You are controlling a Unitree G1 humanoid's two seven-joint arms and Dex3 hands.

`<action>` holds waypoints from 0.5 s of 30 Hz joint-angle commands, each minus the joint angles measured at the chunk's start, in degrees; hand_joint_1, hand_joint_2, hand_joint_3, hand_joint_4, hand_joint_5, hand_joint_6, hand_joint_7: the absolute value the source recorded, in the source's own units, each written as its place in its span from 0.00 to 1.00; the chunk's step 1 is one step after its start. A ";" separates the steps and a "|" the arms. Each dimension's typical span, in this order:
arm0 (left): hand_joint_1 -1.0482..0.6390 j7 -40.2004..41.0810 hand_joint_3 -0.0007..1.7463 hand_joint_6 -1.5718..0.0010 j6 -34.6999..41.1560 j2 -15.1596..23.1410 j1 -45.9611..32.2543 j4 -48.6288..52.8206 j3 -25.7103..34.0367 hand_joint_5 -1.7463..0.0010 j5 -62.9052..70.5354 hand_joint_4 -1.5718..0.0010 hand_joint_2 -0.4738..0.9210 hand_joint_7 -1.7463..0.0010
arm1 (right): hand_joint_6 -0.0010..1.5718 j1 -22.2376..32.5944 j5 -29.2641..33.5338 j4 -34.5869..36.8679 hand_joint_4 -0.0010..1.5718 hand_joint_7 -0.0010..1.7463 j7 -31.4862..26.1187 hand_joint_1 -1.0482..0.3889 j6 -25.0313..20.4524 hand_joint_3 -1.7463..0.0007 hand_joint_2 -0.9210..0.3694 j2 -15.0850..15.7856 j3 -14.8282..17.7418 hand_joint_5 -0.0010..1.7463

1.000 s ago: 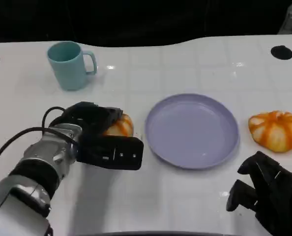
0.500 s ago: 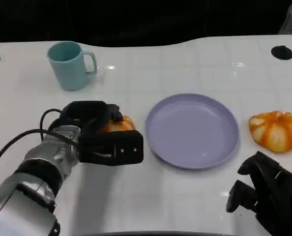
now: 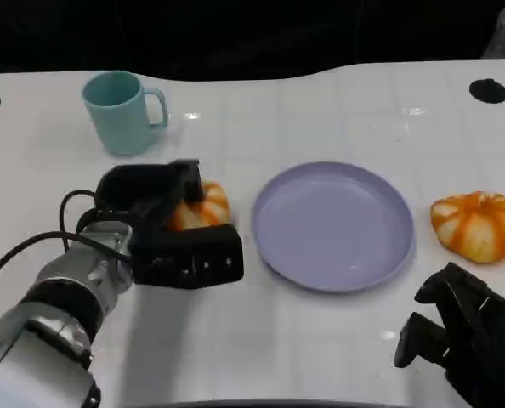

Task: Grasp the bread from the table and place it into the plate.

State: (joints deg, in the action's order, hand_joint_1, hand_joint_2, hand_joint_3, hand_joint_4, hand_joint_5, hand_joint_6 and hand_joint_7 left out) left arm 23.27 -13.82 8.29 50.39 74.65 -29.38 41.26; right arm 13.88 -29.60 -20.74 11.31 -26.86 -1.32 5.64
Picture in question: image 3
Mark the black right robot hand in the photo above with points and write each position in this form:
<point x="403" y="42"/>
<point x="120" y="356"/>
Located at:
<point x="486" y="340"/>

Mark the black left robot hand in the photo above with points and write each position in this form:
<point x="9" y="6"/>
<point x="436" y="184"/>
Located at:
<point x="184" y="255"/>

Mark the orange and white bread roll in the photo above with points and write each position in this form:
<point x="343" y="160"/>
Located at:
<point x="214" y="208"/>
<point x="478" y="227"/>

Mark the pale green mug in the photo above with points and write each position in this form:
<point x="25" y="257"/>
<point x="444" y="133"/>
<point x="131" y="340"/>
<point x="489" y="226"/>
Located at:
<point x="118" y="121"/>

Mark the lilac plate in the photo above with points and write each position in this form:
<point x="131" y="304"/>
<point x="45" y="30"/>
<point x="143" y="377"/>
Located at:
<point x="333" y="227"/>

